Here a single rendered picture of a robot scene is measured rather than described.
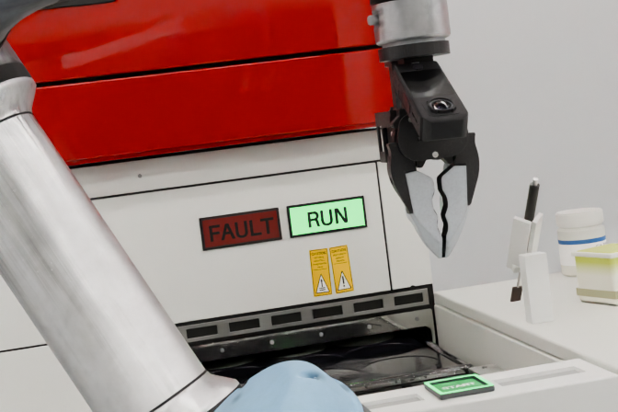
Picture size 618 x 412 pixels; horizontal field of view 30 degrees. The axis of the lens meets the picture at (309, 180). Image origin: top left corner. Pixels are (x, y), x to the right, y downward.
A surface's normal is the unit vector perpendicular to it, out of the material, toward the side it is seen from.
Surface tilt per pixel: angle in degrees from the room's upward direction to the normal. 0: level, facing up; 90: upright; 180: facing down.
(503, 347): 90
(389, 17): 90
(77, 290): 80
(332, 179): 90
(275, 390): 38
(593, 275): 90
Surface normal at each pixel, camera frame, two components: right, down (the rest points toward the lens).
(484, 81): 0.19, 0.03
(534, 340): -0.97, 0.13
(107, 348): -0.02, -0.04
